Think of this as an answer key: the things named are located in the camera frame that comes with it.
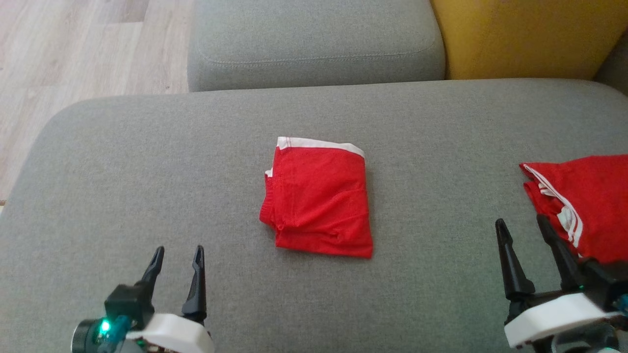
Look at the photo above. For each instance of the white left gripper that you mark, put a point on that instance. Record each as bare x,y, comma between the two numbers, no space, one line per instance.
176,336

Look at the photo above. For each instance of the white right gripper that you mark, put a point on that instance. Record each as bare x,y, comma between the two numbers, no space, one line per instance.
554,318

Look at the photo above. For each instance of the red and white garment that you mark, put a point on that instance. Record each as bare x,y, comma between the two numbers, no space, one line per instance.
319,206

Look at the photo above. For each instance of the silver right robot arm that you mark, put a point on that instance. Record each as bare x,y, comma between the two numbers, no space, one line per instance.
588,339

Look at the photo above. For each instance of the red garment, thin white stripes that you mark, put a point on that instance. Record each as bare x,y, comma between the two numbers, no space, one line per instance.
598,196

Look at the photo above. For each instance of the grey and yellow sofa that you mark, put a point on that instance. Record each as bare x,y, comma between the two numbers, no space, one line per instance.
147,171

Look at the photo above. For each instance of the yellow sofa back cushion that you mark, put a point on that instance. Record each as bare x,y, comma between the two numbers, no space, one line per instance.
530,34

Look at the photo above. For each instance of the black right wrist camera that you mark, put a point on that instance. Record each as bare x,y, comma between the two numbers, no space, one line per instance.
603,282

